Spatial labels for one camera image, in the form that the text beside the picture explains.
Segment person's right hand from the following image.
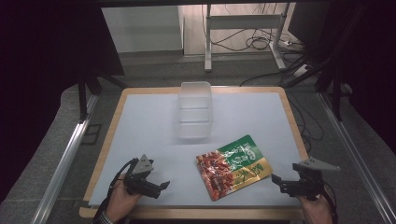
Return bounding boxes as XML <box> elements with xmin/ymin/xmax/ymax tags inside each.
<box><xmin>296</xmin><ymin>193</ymin><xmax>334</xmax><ymax>224</ymax></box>

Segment dark floor grille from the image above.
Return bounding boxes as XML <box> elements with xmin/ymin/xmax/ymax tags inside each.
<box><xmin>80</xmin><ymin>123</ymin><xmax>103</xmax><ymax>146</ymax></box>

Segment aluminium rail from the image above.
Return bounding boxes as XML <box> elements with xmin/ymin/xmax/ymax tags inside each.
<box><xmin>31</xmin><ymin>92</ymin><xmax>100</xmax><ymax>224</ymax></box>
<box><xmin>317</xmin><ymin>91</ymin><xmax>396</xmax><ymax>224</ymax></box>

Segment black metal stand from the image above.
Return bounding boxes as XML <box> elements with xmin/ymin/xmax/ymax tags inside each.
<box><xmin>76</xmin><ymin>73</ymin><xmax>129</xmax><ymax>124</ymax></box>

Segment white cabinet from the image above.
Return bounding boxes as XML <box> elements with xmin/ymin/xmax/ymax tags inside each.
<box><xmin>100</xmin><ymin>5</ymin><xmax>185</xmax><ymax>54</ymax></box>

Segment black floor cables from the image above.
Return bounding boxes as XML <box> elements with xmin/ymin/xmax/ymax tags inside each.
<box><xmin>201</xmin><ymin>3</ymin><xmax>325</xmax><ymax>155</ymax></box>

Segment person's left hand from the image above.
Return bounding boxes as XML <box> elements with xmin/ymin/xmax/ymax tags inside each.
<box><xmin>105</xmin><ymin>173</ymin><xmax>144</xmax><ymax>224</ymax></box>

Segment white metal desk frame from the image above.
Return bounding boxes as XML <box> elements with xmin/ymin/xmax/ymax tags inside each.
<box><xmin>203</xmin><ymin>3</ymin><xmax>291</xmax><ymax>73</ymax></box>

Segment clear plastic container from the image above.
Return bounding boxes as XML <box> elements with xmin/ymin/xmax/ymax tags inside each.
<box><xmin>176</xmin><ymin>80</ymin><xmax>215</xmax><ymax>140</ymax></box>

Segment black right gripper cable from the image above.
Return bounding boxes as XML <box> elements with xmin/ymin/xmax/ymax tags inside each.
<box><xmin>318</xmin><ymin>181</ymin><xmax>340</xmax><ymax>224</ymax></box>

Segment red and green snack packet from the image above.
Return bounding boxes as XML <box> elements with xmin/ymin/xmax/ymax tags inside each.
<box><xmin>195</xmin><ymin>133</ymin><xmax>274</xmax><ymax>203</ymax></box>

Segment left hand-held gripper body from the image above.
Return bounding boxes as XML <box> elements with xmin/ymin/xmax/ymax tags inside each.
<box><xmin>123</xmin><ymin>154</ymin><xmax>163</xmax><ymax>200</ymax></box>

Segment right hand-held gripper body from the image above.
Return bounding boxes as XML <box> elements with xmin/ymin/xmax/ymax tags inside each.
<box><xmin>289</xmin><ymin>156</ymin><xmax>342</xmax><ymax>202</ymax></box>

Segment black curtain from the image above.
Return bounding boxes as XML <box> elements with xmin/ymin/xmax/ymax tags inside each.
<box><xmin>0</xmin><ymin>0</ymin><xmax>125</xmax><ymax>203</ymax></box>
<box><xmin>286</xmin><ymin>0</ymin><xmax>396</xmax><ymax>147</ymax></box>

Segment white power strip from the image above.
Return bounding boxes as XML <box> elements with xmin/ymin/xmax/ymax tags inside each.
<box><xmin>291</xmin><ymin>63</ymin><xmax>313</xmax><ymax>78</ymax></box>

